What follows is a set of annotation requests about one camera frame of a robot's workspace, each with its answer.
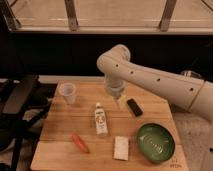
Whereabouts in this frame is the white sponge block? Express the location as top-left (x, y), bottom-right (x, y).
top-left (113, 136), bottom-right (129, 161)

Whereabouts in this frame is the blue round object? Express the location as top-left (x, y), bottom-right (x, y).
top-left (181, 70), bottom-right (203, 79)

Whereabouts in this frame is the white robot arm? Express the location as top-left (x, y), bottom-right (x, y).
top-left (97, 44), bottom-right (213, 122)

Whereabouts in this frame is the black chair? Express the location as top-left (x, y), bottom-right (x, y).
top-left (0, 75), bottom-right (51, 171)

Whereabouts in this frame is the white bottle lying down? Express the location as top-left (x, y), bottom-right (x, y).
top-left (95, 102), bottom-right (108, 136)

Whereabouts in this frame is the green bowl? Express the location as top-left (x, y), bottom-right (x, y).
top-left (136, 123), bottom-right (175, 164)

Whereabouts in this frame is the black rectangular block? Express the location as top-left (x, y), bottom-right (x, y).
top-left (127, 99), bottom-right (143, 117)

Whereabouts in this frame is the orange carrot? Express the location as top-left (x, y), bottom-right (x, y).
top-left (71, 133), bottom-right (89, 153)

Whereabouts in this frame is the clear plastic cup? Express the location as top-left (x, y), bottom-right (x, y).
top-left (58, 83), bottom-right (76, 105)

